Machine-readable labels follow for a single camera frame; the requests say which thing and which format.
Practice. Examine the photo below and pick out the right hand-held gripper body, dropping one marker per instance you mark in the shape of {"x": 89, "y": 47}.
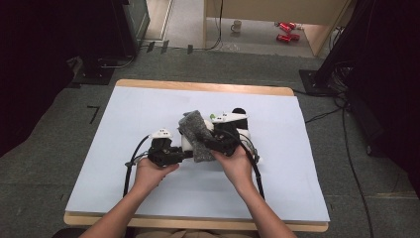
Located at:
{"x": 228, "y": 139}

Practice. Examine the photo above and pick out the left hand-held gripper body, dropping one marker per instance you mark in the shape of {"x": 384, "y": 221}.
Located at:
{"x": 161, "y": 152}

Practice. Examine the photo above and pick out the panda plush toy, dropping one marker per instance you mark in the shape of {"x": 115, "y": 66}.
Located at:
{"x": 187, "y": 144}

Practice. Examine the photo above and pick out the grey fuzzy cloth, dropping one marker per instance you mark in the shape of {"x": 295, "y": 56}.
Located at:
{"x": 194, "y": 129}

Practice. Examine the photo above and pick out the person's left hand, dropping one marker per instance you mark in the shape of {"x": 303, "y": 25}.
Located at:
{"x": 150, "y": 177}

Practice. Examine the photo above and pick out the person's right hand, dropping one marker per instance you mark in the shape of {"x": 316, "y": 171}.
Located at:
{"x": 239, "y": 170}

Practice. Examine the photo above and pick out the pale blue table mat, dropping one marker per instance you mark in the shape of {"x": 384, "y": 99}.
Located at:
{"x": 198, "y": 191}

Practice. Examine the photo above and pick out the wooden table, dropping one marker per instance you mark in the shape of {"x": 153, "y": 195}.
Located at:
{"x": 198, "y": 86}

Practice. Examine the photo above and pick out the black stand with flat base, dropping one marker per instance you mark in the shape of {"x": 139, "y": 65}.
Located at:
{"x": 94, "y": 74}

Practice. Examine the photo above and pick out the black slanted stand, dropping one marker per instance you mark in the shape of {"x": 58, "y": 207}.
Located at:
{"x": 322, "y": 77}

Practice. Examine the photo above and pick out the beige mug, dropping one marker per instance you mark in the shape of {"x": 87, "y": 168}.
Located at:
{"x": 236, "y": 25}

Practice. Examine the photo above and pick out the red can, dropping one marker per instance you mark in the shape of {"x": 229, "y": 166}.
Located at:
{"x": 283, "y": 38}
{"x": 285, "y": 27}
{"x": 295, "y": 37}
{"x": 292, "y": 25}

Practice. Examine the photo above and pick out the dark cabinet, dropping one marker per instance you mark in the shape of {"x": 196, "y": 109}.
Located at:
{"x": 133, "y": 23}

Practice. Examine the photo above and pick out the light wooden cabinet frame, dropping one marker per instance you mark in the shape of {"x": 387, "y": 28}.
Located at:
{"x": 274, "y": 10}

